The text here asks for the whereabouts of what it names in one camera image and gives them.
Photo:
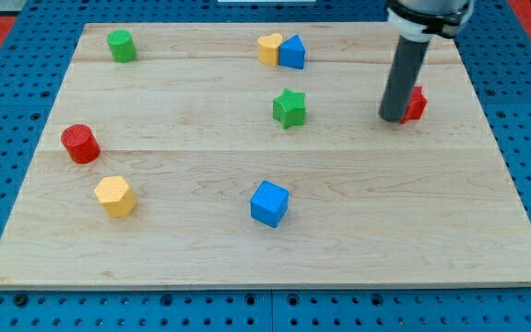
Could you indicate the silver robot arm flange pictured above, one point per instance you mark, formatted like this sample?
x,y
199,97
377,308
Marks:
x,y
420,20

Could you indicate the green star block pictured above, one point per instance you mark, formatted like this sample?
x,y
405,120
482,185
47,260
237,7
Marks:
x,y
289,108

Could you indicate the red star block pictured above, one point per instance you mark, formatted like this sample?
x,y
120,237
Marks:
x,y
416,106

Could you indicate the blue cube block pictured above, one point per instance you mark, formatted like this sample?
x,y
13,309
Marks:
x,y
269,203

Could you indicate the wooden board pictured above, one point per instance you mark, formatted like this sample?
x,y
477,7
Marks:
x,y
252,156

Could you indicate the blue triangle block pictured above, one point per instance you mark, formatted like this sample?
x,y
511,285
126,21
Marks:
x,y
291,53

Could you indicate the yellow heart block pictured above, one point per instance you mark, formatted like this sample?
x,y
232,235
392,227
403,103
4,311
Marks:
x,y
268,48

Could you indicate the yellow hexagon block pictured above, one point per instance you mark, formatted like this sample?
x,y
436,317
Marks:
x,y
115,195

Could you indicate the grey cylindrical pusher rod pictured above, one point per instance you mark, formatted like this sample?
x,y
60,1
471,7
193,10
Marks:
x,y
407,62

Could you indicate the red cylinder block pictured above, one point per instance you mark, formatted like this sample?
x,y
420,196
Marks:
x,y
80,143

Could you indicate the green cylinder block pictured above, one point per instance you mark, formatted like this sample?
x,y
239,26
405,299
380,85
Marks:
x,y
121,46

